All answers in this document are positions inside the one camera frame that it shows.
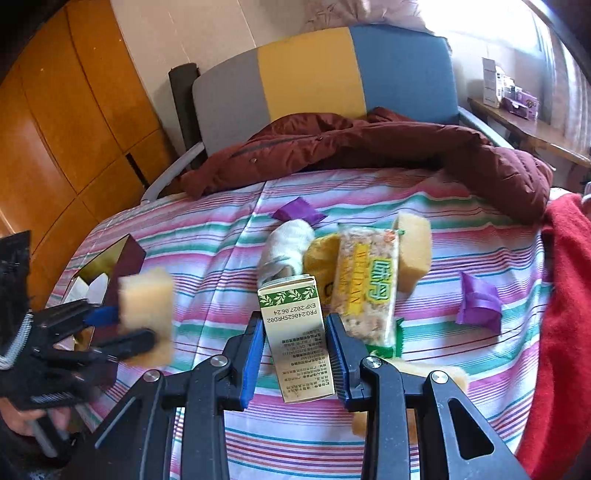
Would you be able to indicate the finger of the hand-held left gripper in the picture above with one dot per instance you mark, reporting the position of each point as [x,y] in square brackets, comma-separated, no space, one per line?
[129,344]
[104,316]

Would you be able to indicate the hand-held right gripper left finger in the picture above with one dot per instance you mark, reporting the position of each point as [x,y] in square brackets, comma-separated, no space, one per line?
[251,362]

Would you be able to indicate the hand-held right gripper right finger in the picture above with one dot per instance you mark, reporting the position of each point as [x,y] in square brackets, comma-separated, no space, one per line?
[339,364]

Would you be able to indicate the yellow sponge block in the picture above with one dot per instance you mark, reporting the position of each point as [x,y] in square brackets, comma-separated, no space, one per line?
[455,376]
[415,254]
[147,304]

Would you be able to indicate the green and white carton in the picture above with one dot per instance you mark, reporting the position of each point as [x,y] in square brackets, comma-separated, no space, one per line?
[295,341]

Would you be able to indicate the dark red box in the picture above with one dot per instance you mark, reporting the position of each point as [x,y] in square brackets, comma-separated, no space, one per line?
[127,258]

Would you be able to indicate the yellow green snack bar packet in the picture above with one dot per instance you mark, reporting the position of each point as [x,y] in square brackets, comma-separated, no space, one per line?
[367,286]

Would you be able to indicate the person's left hand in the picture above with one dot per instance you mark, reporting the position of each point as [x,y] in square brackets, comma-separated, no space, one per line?
[39,420]

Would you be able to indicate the striped bedsheet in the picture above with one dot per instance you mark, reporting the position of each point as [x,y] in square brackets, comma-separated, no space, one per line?
[212,258]

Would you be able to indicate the crumpled white tube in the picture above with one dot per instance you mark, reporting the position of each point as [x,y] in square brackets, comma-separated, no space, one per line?
[288,244]

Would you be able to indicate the purple packet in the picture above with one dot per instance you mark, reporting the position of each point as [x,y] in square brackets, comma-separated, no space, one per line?
[298,211]
[478,302]

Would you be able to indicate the wooden wardrobe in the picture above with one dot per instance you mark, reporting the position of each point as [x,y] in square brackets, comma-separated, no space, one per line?
[60,129]

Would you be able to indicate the maroon padded jacket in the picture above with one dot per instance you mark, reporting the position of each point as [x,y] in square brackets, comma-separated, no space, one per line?
[369,147]

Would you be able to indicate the red blanket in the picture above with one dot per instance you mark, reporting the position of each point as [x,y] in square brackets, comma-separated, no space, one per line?
[568,323]

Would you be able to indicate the grey yellow blue chair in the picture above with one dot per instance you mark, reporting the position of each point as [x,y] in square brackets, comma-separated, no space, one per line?
[304,78]

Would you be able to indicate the wooden side desk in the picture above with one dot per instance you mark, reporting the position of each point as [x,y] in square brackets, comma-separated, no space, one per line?
[531,134]

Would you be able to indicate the white box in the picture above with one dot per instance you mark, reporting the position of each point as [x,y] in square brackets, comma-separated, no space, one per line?
[491,83]

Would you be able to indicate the white curtain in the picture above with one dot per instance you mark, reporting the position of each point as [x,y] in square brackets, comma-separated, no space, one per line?
[568,83]

